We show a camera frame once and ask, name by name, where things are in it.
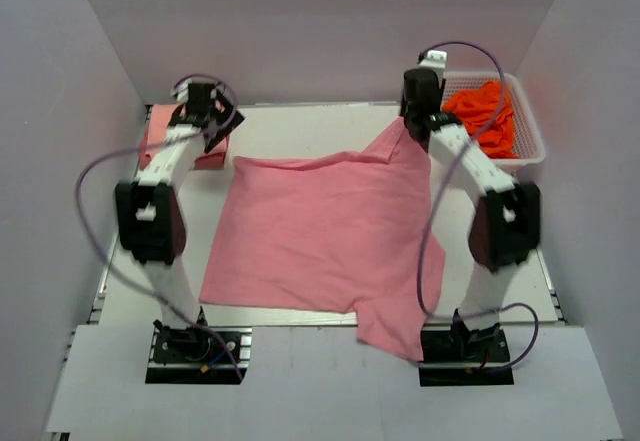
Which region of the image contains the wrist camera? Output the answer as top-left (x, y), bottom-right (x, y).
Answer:
top-left (418, 49), bottom-right (447, 80)
top-left (170, 78), bottom-right (192, 104)

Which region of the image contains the folded salmon t shirt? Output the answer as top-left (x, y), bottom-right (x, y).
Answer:
top-left (138, 104), bottom-right (231, 170)

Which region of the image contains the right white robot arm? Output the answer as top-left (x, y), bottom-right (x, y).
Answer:
top-left (400, 66), bottom-right (541, 337)

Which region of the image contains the orange t shirt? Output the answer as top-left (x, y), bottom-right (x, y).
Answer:
top-left (442, 79), bottom-right (519, 160)

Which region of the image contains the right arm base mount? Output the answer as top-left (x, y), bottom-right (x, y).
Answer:
top-left (418, 312), bottom-right (514, 387)

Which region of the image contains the white plastic basket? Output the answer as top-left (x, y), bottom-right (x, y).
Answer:
top-left (442, 71), bottom-right (545, 173)

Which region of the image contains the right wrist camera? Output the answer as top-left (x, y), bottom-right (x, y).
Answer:
top-left (418, 49), bottom-right (447, 80)

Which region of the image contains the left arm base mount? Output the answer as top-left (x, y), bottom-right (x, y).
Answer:
top-left (145, 320), bottom-right (252, 385)

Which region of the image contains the pink t shirt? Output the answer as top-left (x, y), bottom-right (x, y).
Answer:
top-left (199, 120), bottom-right (446, 361)

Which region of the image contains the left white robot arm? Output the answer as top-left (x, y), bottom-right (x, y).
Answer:
top-left (114, 74), bottom-right (244, 330)

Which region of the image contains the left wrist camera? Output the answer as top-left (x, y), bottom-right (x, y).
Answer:
top-left (170, 78), bottom-right (192, 104)

